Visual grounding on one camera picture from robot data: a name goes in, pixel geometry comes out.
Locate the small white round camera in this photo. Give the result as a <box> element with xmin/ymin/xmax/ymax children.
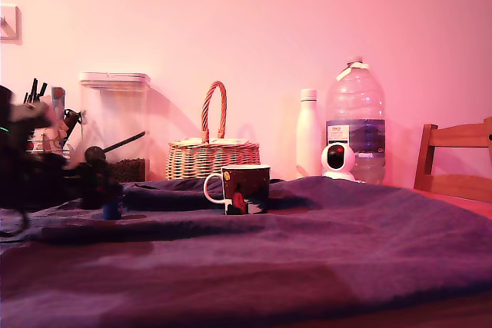
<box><xmin>321</xmin><ymin>143</ymin><xmax>357</xmax><ymax>182</ymax></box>

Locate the blue packet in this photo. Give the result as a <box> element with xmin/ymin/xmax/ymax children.
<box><xmin>52</xmin><ymin>86</ymin><xmax>65</xmax><ymax>116</ymax></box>

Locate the clear coffee bean container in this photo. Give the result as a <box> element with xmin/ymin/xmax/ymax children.
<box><xmin>79</xmin><ymin>71</ymin><xmax>151</xmax><ymax>184</ymax></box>

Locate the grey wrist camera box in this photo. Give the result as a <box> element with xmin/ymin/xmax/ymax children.
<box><xmin>9</xmin><ymin>101</ymin><xmax>53</xmax><ymax>130</ymax></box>

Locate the white insulated bottle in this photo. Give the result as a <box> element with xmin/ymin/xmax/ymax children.
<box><xmin>296</xmin><ymin>88</ymin><xmax>323</xmax><ymax>180</ymax></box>

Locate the blue coffee capsule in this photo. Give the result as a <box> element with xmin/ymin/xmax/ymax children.
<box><xmin>102</xmin><ymin>194</ymin><xmax>126</xmax><ymax>220</ymax></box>

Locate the wicker basket with handle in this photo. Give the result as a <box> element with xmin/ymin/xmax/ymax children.
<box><xmin>165</xmin><ymin>81</ymin><xmax>261</xmax><ymax>181</ymax></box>

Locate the white wall plate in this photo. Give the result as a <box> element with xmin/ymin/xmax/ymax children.
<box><xmin>0</xmin><ymin>5</ymin><xmax>22</xmax><ymax>45</ymax></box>

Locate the dark picture mug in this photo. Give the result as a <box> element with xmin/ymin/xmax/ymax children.
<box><xmin>202</xmin><ymin>164</ymin><xmax>271</xmax><ymax>217</ymax></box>

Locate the large clear water bottle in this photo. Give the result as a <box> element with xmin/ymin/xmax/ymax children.
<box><xmin>326</xmin><ymin>57</ymin><xmax>387</xmax><ymax>186</ymax></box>

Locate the dark brown kitchen tool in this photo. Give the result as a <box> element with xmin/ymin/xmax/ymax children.
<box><xmin>63</xmin><ymin>108</ymin><xmax>85</xmax><ymax>137</ymax></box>

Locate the wooden chair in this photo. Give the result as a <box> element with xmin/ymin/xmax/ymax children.
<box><xmin>414</xmin><ymin>116</ymin><xmax>492</xmax><ymax>205</ymax></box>

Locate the blue cloth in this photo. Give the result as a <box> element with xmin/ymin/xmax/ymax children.
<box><xmin>0</xmin><ymin>176</ymin><xmax>492</xmax><ymax>328</ymax></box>

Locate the black scoop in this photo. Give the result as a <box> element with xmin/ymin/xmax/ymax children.
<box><xmin>85</xmin><ymin>131</ymin><xmax>148</xmax><ymax>164</ymax></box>

